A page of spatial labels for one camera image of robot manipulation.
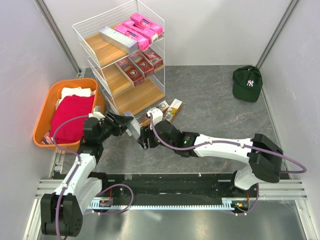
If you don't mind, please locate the dark green NY cap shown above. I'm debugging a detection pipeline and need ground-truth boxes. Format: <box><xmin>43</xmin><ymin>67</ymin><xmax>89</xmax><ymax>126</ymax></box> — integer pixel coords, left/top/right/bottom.
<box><xmin>232</xmin><ymin>65</ymin><xmax>263</xmax><ymax>103</ymax></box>

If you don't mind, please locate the red 3D box on shelf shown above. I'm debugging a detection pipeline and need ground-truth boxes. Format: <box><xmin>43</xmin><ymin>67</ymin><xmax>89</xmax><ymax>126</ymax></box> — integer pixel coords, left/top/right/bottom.
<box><xmin>142</xmin><ymin>48</ymin><xmax>164</xmax><ymax>69</ymax></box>

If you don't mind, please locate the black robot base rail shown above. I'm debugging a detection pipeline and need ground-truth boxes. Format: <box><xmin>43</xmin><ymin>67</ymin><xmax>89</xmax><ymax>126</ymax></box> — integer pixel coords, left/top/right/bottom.
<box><xmin>89</xmin><ymin>172</ymin><xmax>258</xmax><ymax>199</ymax></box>

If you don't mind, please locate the red 3D toothpaste box floor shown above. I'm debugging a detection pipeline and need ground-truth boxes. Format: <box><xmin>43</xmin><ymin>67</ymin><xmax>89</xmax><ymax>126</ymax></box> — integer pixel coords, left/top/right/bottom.
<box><xmin>115</xmin><ymin>57</ymin><xmax>145</xmax><ymax>88</ymax></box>

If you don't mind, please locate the torn silver R&O toothpaste box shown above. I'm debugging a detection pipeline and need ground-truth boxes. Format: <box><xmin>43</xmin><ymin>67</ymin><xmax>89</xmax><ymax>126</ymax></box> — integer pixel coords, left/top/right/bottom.
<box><xmin>137</xmin><ymin>100</ymin><xmax>169</xmax><ymax>127</ymax></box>

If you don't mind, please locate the pink toothpaste box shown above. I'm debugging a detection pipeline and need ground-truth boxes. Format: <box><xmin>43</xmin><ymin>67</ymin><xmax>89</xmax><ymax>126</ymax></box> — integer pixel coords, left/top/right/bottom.
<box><xmin>130</xmin><ymin>12</ymin><xmax>164</xmax><ymax>36</ymax></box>
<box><xmin>122</xmin><ymin>19</ymin><xmax>159</xmax><ymax>44</ymax></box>
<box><xmin>114</xmin><ymin>24</ymin><xmax>150</xmax><ymax>51</ymax></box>

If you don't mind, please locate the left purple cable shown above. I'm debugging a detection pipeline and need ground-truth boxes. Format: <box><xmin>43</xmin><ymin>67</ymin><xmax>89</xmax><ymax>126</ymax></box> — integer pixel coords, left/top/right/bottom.
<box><xmin>52</xmin><ymin>114</ymin><xmax>91</xmax><ymax>240</ymax></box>

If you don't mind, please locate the orange silver R&O toothpaste box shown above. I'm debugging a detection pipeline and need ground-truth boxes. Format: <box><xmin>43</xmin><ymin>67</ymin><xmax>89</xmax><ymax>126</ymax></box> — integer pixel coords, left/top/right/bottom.
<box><xmin>162</xmin><ymin>98</ymin><xmax>183</xmax><ymax>123</ymax></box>

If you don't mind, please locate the silver Protefix toothpaste box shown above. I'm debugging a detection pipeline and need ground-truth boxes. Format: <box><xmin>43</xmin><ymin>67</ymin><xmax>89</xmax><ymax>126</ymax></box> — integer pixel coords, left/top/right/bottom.
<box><xmin>99</xmin><ymin>26</ymin><xmax>139</xmax><ymax>55</ymax></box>

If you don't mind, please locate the red folded cloth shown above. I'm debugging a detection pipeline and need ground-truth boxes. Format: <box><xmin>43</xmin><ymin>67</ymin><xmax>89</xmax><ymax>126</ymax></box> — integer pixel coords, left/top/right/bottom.
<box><xmin>49</xmin><ymin>95</ymin><xmax>95</xmax><ymax>144</ymax></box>

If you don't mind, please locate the red 3D toothpaste box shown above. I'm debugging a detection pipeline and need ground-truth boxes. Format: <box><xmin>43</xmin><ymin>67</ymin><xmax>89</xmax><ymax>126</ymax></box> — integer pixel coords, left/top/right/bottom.
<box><xmin>128</xmin><ymin>51</ymin><xmax>155</xmax><ymax>78</ymax></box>

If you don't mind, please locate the white wire wooden shelf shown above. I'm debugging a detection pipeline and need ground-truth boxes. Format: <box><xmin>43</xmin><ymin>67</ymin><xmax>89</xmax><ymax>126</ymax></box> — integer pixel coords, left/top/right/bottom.
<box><xmin>72</xmin><ymin>0</ymin><xmax>166</xmax><ymax>115</ymax></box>

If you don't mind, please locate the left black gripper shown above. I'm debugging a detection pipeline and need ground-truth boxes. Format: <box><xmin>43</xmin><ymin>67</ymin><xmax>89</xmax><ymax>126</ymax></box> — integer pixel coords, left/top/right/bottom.
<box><xmin>96</xmin><ymin>110</ymin><xmax>134</xmax><ymax>143</ymax></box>

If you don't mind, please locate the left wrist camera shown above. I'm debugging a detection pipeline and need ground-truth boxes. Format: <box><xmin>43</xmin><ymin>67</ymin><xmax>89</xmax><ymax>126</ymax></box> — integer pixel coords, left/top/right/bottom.
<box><xmin>88</xmin><ymin>105</ymin><xmax>105</xmax><ymax>121</ymax></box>

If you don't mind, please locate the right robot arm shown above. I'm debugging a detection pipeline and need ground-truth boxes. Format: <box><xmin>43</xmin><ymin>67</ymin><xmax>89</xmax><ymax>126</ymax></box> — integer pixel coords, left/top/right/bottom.
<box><xmin>137</xmin><ymin>120</ymin><xmax>283</xmax><ymax>197</ymax></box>

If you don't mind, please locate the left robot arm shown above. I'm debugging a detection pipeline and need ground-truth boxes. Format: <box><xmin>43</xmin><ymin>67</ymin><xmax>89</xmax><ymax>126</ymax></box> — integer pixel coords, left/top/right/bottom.
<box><xmin>40</xmin><ymin>112</ymin><xmax>134</xmax><ymax>240</ymax></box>

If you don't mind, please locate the orange plastic tub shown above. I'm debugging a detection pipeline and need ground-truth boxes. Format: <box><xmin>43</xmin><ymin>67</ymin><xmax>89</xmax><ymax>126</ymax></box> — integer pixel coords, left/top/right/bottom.
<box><xmin>32</xmin><ymin>78</ymin><xmax>105</xmax><ymax>152</ymax></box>

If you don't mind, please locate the silver grey toothpaste box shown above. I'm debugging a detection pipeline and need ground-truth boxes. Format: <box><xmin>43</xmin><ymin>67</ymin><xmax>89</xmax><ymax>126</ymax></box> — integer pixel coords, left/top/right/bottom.
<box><xmin>123</xmin><ymin>111</ymin><xmax>141</xmax><ymax>140</ymax></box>

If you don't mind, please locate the white folded cloth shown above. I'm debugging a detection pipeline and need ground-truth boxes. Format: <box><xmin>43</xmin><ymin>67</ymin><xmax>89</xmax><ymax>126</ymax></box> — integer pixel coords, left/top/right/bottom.
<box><xmin>55</xmin><ymin>87</ymin><xmax>96</xmax><ymax>109</ymax></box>

